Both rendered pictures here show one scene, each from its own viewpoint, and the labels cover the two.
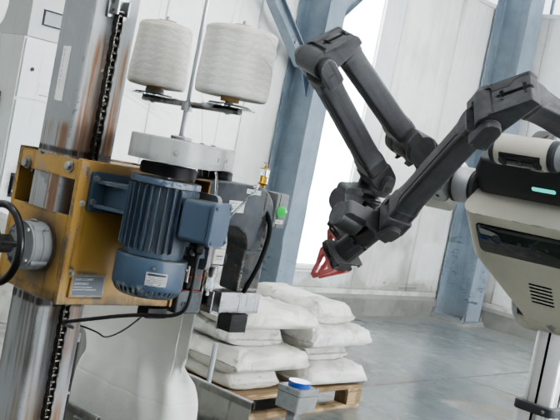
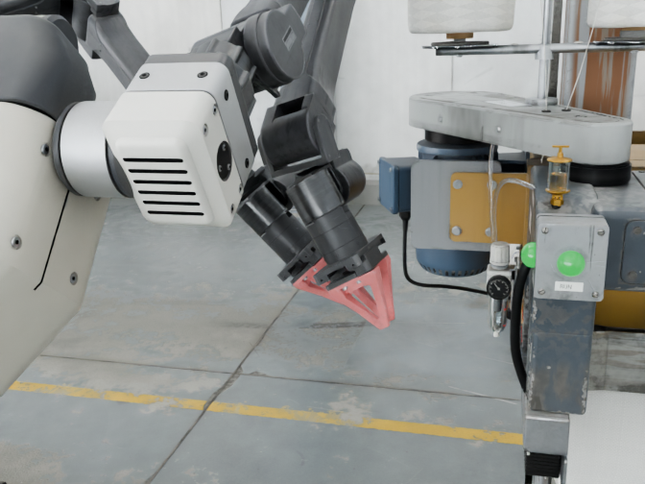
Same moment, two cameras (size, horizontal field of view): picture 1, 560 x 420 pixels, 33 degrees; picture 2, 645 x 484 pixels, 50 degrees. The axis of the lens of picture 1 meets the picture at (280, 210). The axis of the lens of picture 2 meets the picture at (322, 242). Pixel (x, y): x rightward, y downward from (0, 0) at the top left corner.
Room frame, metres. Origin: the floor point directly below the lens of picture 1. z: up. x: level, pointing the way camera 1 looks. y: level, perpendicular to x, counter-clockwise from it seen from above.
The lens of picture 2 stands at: (3.01, -0.57, 1.55)
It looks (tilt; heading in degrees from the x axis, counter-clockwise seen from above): 17 degrees down; 153
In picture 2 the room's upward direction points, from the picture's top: 2 degrees counter-clockwise
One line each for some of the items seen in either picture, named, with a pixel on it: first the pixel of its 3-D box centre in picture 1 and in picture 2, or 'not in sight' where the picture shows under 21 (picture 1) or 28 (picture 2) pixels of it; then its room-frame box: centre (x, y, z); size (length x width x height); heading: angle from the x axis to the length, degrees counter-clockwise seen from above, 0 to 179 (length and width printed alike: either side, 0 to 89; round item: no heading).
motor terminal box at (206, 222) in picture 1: (204, 227); (403, 190); (1.93, 0.15, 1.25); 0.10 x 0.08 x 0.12; 163
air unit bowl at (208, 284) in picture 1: (209, 278); (497, 311); (2.22, 0.13, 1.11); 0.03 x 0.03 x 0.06
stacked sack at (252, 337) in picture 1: (222, 322); not in sight; (5.31, 0.20, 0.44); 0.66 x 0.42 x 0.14; 42
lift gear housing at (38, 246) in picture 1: (27, 243); not in sight; (1.99, 0.52, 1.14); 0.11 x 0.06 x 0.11; 48
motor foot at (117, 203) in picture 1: (123, 197); (502, 169); (1.99, 0.33, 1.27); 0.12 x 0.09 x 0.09; 138
